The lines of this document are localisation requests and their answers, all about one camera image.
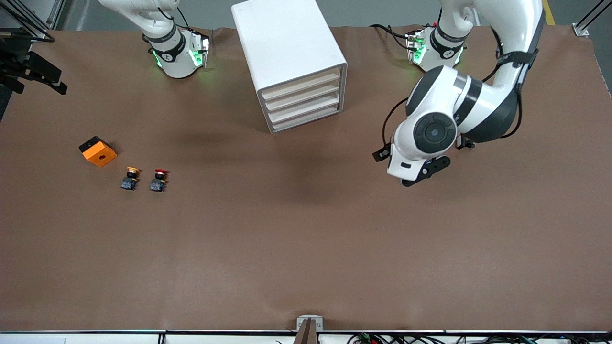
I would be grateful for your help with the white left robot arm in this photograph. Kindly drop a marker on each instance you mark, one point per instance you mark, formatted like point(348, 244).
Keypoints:
point(478, 100)

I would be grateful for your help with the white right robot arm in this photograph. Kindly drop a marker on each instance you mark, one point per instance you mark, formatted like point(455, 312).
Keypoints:
point(174, 64)

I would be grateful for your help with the yellow-capped push button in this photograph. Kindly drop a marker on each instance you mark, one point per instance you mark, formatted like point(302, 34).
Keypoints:
point(129, 182)

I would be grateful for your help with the red-capped push button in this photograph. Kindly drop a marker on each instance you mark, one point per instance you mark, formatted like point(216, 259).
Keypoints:
point(158, 184)

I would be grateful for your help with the orange box with hole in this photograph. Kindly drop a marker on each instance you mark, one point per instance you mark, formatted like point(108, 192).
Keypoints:
point(100, 155)

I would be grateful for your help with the brown table cover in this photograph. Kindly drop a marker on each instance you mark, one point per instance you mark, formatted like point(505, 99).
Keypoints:
point(306, 239)

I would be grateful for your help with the small black rectangular switch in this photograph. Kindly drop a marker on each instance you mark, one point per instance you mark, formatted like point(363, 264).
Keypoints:
point(469, 143)

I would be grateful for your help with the grey metal bracket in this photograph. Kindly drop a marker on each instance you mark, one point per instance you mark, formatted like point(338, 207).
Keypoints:
point(310, 329)

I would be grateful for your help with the white table edge rail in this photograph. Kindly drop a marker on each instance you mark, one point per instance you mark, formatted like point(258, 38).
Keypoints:
point(95, 338)

